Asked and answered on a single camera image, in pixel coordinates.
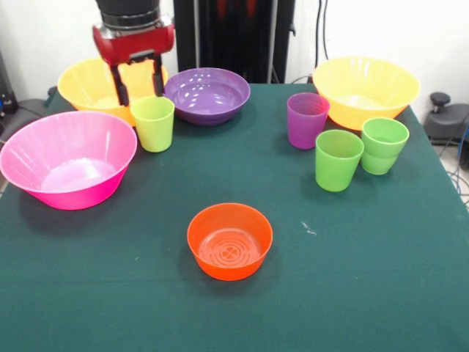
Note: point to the dark green table cloth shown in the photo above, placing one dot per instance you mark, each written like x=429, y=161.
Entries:
x=234, y=311

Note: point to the large orange plastic bowl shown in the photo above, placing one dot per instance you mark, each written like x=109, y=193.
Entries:
x=366, y=80
x=84, y=84

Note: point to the black knobbed stand base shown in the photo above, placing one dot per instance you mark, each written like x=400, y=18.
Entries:
x=450, y=121

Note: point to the black equipment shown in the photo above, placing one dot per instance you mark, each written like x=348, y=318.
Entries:
x=7, y=84

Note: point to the purple plastic bowl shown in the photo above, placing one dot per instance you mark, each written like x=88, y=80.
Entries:
x=207, y=99

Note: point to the green plastic cup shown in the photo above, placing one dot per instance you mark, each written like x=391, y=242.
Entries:
x=384, y=146
x=153, y=128
x=337, y=165

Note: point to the purple plastic cup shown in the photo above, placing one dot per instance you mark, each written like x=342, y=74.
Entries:
x=306, y=126

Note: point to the small red plastic bowl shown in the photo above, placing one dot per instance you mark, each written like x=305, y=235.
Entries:
x=231, y=264

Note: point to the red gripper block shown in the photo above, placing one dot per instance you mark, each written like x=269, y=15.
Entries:
x=135, y=44

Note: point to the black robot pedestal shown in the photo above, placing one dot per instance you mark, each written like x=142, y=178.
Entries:
x=234, y=36

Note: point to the large pink plastic bowl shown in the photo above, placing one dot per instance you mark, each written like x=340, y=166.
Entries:
x=66, y=176

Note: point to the grey round stand base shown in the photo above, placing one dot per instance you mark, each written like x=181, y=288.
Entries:
x=31, y=108

